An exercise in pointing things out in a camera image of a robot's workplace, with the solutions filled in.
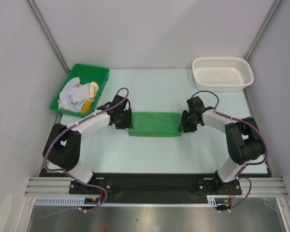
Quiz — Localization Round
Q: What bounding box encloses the yellow towel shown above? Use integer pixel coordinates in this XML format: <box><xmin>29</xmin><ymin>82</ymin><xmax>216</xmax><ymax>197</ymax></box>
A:
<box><xmin>58</xmin><ymin>82</ymin><xmax>99</xmax><ymax>114</ymax></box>

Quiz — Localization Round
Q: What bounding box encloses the white towel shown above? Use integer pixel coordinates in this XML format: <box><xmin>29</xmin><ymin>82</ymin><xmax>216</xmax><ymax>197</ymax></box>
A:
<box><xmin>58</xmin><ymin>77</ymin><xmax>90</xmax><ymax>113</ymax></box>

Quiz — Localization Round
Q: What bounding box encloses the green towel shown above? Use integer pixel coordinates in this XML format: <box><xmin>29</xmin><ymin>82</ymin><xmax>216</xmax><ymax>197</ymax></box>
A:
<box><xmin>129</xmin><ymin>112</ymin><xmax>182</xmax><ymax>137</ymax></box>

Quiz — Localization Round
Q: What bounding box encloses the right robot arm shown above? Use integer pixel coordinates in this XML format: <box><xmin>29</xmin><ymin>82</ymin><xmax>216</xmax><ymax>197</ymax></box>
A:
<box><xmin>179</xmin><ymin>97</ymin><xmax>268</xmax><ymax>194</ymax></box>

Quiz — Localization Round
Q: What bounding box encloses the white perforated basket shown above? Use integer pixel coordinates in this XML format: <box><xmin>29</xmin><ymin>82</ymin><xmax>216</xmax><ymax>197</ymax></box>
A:
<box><xmin>192</xmin><ymin>57</ymin><xmax>254</xmax><ymax>92</ymax></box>

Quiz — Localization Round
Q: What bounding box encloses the green plastic bin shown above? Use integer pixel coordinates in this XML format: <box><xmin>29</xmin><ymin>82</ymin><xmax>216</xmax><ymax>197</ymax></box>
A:
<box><xmin>50</xmin><ymin>63</ymin><xmax>110</xmax><ymax>117</ymax></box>

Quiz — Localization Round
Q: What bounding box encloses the aluminium frame rail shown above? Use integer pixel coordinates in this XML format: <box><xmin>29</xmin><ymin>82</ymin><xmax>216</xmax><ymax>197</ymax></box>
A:
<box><xmin>25</xmin><ymin>175</ymin><xmax>288</xmax><ymax>197</ymax></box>

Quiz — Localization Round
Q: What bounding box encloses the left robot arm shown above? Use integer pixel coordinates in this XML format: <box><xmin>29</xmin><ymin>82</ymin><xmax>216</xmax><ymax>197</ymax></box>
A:
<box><xmin>43</xmin><ymin>94</ymin><xmax>132</xmax><ymax>193</ymax></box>

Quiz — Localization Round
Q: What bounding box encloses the grey cable duct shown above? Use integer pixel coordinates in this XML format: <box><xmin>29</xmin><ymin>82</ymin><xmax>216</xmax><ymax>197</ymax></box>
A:
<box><xmin>33</xmin><ymin>195</ymin><xmax>232</xmax><ymax>207</ymax></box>

